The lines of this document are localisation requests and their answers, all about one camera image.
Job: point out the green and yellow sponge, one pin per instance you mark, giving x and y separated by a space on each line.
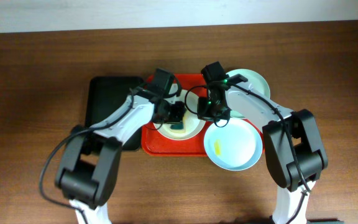
177 128

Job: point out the white plate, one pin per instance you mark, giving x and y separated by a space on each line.
191 121

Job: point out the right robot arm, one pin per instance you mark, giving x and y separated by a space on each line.
294 151

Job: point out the black plastic tray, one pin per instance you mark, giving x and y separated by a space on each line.
105 96

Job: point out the light blue plate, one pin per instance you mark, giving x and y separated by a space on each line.
235 146

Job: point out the mint green plate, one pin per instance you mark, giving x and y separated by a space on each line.
257 81

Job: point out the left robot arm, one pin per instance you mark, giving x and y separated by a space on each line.
87 173

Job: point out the red plastic tray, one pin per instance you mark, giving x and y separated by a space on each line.
156 144

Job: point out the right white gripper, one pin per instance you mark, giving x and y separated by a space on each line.
206 114

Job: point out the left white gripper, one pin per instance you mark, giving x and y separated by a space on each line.
176 112

